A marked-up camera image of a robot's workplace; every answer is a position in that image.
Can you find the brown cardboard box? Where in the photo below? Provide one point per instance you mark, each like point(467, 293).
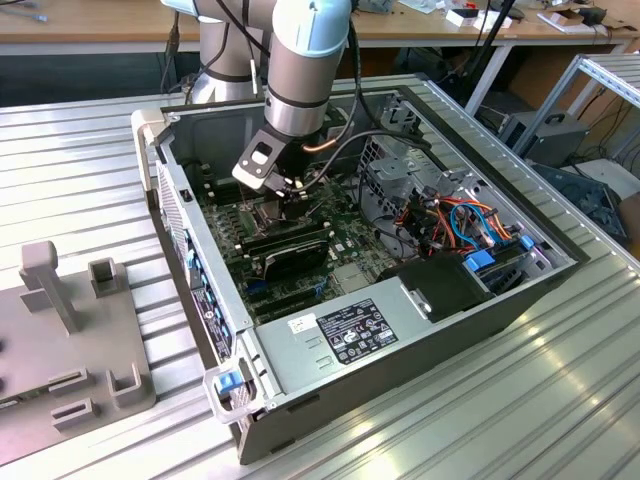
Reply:
point(631, 220)

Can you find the grey open PC case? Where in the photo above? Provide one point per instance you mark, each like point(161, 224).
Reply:
point(400, 385)

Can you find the silver drive cage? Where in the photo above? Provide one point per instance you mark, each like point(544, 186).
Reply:
point(395, 172)

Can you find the blue expansion slot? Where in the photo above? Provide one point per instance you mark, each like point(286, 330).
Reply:
point(256, 286)

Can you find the CPU socket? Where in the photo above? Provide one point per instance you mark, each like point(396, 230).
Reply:
point(262, 215)

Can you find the grey parts rack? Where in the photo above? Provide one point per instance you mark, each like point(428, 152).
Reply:
point(100, 340)

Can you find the black stand pole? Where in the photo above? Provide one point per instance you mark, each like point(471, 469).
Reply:
point(495, 25)

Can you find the blue disk carrier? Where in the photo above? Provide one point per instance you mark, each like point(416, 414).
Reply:
point(526, 243)
point(479, 262)

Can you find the black camera bracket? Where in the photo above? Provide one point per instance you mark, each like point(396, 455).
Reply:
point(277, 150)

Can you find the silver chipset heatsink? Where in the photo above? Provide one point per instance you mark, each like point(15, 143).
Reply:
point(350, 279)

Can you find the black graphics card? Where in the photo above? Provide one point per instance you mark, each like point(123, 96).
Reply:
point(295, 262)

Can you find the white box with red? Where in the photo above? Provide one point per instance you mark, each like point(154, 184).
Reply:
point(460, 19)

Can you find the wooden desk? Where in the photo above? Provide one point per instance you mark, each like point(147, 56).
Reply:
point(100, 25)

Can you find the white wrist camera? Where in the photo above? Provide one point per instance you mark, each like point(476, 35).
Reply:
point(250, 179)

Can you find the black plastic shroud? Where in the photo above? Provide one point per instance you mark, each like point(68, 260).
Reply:
point(440, 287)

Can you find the blue case latch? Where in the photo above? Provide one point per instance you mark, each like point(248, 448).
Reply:
point(227, 384)

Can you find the open cardboard box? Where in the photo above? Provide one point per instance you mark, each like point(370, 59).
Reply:
point(560, 21)

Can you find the small black device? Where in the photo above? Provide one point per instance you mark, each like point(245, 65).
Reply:
point(595, 16)

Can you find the black expansion slot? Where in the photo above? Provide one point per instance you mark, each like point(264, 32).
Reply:
point(290, 310)
point(285, 297)

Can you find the grey equipment box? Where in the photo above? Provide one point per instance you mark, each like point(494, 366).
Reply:
point(557, 142)

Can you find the silver power supply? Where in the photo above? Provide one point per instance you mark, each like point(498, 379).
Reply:
point(295, 360)

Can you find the green motherboard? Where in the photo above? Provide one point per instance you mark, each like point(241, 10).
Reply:
point(350, 240)

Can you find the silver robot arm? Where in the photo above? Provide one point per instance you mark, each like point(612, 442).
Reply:
point(300, 85)

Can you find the dark teal panel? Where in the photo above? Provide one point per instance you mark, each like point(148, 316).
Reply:
point(570, 185)

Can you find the aluminium profile frame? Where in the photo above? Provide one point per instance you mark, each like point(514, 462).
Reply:
point(607, 70)

